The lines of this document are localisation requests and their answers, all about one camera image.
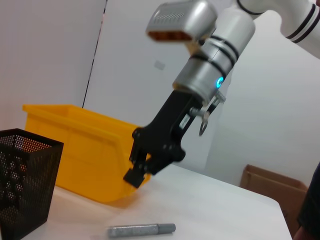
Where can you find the brown cardboard box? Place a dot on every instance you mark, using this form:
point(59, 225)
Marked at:
point(272, 190)

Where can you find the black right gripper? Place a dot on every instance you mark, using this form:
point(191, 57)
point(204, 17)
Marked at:
point(167, 135)

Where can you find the grey marker pen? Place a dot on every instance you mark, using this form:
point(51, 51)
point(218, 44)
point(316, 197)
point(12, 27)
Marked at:
point(135, 230)

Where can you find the yellow plastic bin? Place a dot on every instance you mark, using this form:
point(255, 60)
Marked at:
point(92, 155)

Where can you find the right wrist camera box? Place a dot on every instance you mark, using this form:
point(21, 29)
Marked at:
point(180, 20)

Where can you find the person in dark clothes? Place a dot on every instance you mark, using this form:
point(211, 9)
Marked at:
point(311, 205)

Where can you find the black mesh pen holder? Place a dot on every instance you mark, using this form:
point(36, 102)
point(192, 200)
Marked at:
point(25, 187)

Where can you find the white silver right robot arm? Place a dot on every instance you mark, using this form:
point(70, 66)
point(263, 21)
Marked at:
point(220, 50)

